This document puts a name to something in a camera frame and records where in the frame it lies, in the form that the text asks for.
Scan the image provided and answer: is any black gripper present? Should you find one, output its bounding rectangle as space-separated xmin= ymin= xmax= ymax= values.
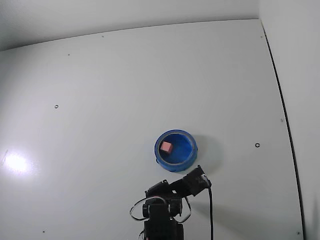
xmin=145 ymin=177 xmax=191 ymax=201

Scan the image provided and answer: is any small orange cube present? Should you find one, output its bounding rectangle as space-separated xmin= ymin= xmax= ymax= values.
xmin=160 ymin=141 xmax=173 ymax=154

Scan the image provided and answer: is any blue tape roll bin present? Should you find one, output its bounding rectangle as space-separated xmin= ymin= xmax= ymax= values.
xmin=153 ymin=129 xmax=199 ymax=173

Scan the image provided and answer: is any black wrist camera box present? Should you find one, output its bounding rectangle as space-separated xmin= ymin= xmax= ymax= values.
xmin=183 ymin=164 xmax=213 ymax=198

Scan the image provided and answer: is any thin servo wire loop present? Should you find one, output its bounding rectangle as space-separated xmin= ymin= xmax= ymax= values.
xmin=128 ymin=196 xmax=151 ymax=222
xmin=174 ymin=196 xmax=193 ymax=224

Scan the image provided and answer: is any black camera cable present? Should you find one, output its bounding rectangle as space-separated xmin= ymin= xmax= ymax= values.
xmin=206 ymin=187 xmax=215 ymax=240

